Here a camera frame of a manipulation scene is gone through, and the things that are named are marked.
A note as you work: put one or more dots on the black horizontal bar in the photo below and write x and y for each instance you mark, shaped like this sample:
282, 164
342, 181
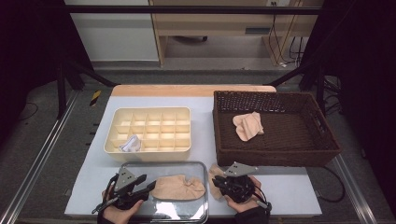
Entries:
186, 9

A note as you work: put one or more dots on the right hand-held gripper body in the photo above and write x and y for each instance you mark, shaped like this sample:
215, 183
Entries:
239, 189

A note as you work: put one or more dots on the white table mat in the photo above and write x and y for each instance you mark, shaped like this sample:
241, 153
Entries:
205, 130

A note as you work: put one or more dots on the clear box lid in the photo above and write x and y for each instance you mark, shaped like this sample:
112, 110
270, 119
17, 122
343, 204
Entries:
174, 168

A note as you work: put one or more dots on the aluminium rail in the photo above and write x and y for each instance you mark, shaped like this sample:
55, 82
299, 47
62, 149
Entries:
37, 168
355, 193

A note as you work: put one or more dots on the wooden desk shelf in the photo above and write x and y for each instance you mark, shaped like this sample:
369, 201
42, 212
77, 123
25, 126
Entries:
218, 23

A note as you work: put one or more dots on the cream divided storage box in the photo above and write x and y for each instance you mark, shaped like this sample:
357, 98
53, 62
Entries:
149, 155

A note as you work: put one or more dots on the person's left hand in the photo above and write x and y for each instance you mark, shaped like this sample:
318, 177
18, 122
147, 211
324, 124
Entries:
120, 216

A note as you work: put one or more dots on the white cabinet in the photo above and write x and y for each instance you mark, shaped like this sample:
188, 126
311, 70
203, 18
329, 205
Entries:
118, 40

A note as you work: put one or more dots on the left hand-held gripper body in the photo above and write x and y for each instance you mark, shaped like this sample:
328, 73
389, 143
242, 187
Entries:
124, 180

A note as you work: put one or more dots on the beige sock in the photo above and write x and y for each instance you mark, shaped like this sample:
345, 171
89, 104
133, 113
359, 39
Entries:
177, 188
214, 169
247, 127

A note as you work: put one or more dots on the white sock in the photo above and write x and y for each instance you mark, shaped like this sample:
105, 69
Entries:
124, 148
132, 144

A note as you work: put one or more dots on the black metal stand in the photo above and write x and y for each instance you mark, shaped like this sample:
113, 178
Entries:
61, 93
320, 90

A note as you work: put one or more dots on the brown wicker basket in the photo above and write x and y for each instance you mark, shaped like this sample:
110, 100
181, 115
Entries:
295, 137

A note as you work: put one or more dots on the black curtain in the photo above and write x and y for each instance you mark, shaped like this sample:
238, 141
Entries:
31, 46
367, 62

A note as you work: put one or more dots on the person's right hand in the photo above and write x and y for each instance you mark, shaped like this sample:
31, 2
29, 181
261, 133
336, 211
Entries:
246, 207

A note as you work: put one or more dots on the yellow black tape strip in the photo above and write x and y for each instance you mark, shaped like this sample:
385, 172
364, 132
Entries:
95, 98

